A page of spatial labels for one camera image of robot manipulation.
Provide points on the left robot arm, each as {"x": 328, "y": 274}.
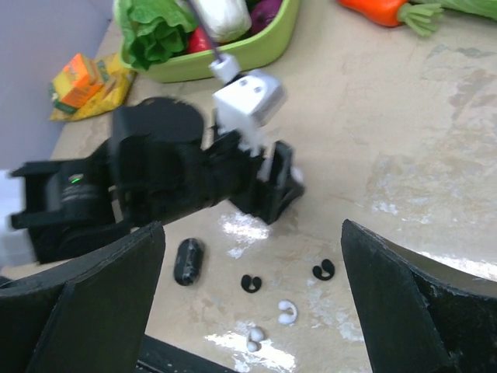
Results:
{"x": 152, "y": 167}

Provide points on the orange toy carrot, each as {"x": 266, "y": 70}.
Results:
{"x": 420, "y": 18}

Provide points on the black earbud charging case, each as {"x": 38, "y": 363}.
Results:
{"x": 189, "y": 261}

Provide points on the black earbud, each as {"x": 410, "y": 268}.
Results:
{"x": 251, "y": 284}
{"x": 325, "y": 271}

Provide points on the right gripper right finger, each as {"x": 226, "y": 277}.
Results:
{"x": 417, "y": 314}

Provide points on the orange juice box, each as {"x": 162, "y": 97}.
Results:
{"x": 79, "y": 80}

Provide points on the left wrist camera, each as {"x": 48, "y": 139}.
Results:
{"x": 245, "y": 101}

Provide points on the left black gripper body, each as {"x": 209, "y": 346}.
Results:
{"x": 261, "y": 186}

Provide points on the green lettuce in basket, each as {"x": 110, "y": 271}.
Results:
{"x": 153, "y": 31}

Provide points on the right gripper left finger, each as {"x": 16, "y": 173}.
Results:
{"x": 86, "y": 315}

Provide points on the yellow napa cabbage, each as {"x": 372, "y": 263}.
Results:
{"x": 226, "y": 20}

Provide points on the white earbud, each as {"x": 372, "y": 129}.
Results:
{"x": 254, "y": 338}
{"x": 289, "y": 312}

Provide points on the white earbud charging case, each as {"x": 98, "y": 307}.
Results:
{"x": 298, "y": 175}

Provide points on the yellow snack bag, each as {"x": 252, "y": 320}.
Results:
{"x": 108, "y": 98}

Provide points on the black earbud right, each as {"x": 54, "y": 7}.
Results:
{"x": 325, "y": 271}

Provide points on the red tomato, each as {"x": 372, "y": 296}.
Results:
{"x": 198, "y": 42}

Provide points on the white earbud front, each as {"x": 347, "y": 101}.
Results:
{"x": 254, "y": 338}

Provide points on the purple onion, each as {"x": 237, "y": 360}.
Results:
{"x": 262, "y": 13}

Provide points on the green plastic basket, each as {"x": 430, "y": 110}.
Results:
{"x": 254, "y": 52}

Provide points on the black earbud near centre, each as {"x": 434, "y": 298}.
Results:
{"x": 251, "y": 284}

